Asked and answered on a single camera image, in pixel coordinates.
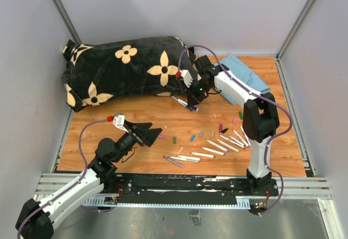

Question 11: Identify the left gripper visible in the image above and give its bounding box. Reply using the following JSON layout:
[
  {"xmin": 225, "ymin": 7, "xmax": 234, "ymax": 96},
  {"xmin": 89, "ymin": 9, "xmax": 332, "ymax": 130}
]
[{"xmin": 113, "ymin": 120, "xmax": 162, "ymax": 163}]

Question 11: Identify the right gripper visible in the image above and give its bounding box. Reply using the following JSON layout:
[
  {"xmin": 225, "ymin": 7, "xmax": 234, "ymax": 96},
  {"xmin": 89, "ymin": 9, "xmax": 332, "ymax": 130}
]
[{"xmin": 183, "ymin": 79, "xmax": 212, "ymax": 108}]

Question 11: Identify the clear cap grey pen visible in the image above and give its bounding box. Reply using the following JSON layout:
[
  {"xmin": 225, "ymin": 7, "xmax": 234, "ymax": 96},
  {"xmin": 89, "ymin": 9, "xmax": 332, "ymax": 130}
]
[{"xmin": 163, "ymin": 156, "xmax": 184, "ymax": 168}]

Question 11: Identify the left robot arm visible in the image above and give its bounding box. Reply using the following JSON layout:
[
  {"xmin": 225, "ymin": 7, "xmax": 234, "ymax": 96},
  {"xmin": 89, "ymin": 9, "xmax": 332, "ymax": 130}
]
[{"xmin": 15, "ymin": 114, "xmax": 163, "ymax": 238}]

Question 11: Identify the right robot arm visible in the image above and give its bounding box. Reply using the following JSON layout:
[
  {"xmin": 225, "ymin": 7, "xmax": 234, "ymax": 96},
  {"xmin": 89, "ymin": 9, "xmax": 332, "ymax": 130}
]
[{"xmin": 177, "ymin": 56, "xmax": 279, "ymax": 196}]

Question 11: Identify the light blue folded cloth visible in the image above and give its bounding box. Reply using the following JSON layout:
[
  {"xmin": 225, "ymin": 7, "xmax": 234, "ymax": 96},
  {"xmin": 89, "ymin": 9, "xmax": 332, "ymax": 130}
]
[{"xmin": 220, "ymin": 55, "xmax": 270, "ymax": 94}]

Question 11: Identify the black floral pillow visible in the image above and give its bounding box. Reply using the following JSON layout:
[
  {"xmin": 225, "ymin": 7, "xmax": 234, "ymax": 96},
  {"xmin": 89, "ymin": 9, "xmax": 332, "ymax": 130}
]
[{"xmin": 61, "ymin": 36, "xmax": 200, "ymax": 112}]

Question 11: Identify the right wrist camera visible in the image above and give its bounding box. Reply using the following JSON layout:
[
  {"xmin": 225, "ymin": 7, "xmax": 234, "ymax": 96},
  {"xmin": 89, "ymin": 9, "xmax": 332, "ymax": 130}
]
[{"xmin": 180, "ymin": 70, "xmax": 197, "ymax": 88}]

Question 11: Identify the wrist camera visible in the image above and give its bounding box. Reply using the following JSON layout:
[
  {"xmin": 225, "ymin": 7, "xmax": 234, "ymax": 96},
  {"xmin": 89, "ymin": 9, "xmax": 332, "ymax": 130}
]
[
  {"xmin": 180, "ymin": 70, "xmax": 197, "ymax": 88},
  {"xmin": 112, "ymin": 113, "xmax": 125, "ymax": 129}
]

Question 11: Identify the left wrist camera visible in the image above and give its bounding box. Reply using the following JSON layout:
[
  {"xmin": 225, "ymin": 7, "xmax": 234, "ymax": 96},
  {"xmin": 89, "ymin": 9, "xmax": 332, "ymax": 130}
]
[{"xmin": 112, "ymin": 113, "xmax": 125, "ymax": 129}]

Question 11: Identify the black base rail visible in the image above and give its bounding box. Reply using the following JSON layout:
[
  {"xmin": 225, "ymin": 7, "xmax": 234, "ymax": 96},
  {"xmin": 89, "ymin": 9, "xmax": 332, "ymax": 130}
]
[{"xmin": 87, "ymin": 173, "xmax": 279, "ymax": 207}]

